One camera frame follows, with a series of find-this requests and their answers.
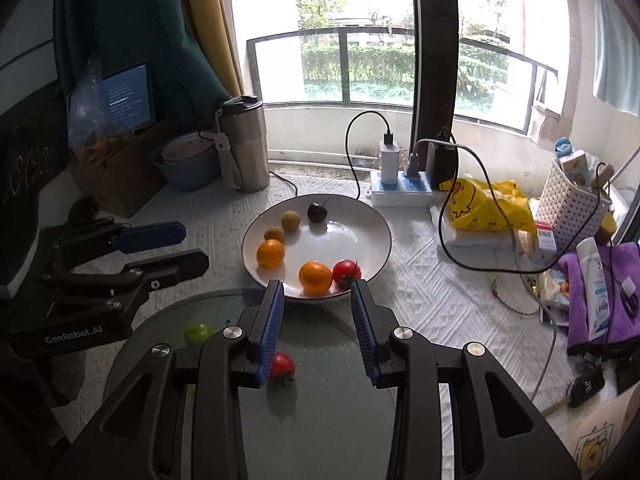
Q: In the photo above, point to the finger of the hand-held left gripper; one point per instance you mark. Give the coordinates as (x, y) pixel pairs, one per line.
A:
(175, 265)
(150, 236)

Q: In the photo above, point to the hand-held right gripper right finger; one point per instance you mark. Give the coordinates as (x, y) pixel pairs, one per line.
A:
(365, 335)

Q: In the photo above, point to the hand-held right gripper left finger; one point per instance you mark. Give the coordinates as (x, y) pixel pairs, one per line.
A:
(267, 335)

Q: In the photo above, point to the orange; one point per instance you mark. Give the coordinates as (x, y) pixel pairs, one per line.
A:
(270, 253)
(315, 277)

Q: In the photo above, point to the round glass tray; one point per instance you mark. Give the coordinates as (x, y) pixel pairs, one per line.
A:
(320, 410)

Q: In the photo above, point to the brown longan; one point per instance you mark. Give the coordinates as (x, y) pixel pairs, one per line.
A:
(274, 233)
(290, 220)

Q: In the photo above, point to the white ceramic plate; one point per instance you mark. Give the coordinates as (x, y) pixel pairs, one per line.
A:
(350, 230)

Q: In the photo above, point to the dark cherry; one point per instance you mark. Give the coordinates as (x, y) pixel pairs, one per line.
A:
(316, 212)

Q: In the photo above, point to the cardboard box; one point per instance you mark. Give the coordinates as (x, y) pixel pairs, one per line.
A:
(125, 175)

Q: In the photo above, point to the small green fruit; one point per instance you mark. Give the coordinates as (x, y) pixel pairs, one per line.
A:
(197, 333)

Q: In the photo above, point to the black round speaker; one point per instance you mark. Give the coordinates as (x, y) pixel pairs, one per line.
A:
(84, 210)

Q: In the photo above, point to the blue bowl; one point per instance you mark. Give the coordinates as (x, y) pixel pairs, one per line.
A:
(190, 175)

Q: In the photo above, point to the white quilted tablecloth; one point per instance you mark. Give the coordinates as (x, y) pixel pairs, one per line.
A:
(440, 310)

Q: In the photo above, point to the steel tumbler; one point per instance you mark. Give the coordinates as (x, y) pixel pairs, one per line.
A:
(247, 150)

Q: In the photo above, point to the clear plastic bag of oranges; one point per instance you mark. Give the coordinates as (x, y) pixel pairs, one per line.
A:
(87, 110)

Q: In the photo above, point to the black screen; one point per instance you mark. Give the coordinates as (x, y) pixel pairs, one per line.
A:
(30, 160)

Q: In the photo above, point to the tablet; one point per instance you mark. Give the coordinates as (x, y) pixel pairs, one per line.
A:
(127, 95)

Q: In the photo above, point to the white power strip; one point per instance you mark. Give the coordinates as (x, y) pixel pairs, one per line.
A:
(400, 195)

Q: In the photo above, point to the white charger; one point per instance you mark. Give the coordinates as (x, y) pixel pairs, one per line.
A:
(389, 162)

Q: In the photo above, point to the yellow plastic bag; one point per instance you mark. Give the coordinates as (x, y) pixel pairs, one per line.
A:
(485, 205)

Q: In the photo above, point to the black charger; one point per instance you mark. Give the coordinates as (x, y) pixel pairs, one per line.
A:
(442, 165)

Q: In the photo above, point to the printed snack packet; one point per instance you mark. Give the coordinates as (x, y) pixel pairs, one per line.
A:
(555, 287)

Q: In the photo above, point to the red and white small box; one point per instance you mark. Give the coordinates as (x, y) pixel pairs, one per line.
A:
(546, 239)

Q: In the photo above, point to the purple cloth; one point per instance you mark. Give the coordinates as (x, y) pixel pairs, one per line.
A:
(575, 310)

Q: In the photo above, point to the blue curtain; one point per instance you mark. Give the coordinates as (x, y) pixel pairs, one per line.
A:
(125, 20)

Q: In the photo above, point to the yellow curtain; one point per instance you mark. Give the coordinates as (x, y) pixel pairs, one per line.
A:
(215, 20)

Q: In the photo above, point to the black car key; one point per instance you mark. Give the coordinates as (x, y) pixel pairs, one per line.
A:
(587, 386)

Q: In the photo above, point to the white tube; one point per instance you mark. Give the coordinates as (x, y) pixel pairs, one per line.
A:
(595, 290)

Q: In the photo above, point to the white perforated basket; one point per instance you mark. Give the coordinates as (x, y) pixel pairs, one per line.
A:
(570, 210)

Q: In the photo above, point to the cartoon print mug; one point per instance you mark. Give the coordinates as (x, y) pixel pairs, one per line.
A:
(600, 440)

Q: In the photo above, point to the balcony railing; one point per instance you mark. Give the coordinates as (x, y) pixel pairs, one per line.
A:
(340, 60)

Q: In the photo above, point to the small printed carton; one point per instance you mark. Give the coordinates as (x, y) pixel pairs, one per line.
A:
(575, 167)

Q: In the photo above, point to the blue capped bottle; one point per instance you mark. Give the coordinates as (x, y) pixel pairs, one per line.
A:
(563, 147)

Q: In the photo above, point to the brown cardboard carton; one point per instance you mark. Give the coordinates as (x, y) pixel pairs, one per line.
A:
(547, 110)

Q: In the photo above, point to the hanging light blue towel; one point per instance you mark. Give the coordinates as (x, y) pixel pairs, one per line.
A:
(617, 60)

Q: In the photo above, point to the dark window frame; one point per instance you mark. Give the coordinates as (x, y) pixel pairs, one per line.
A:
(434, 50)

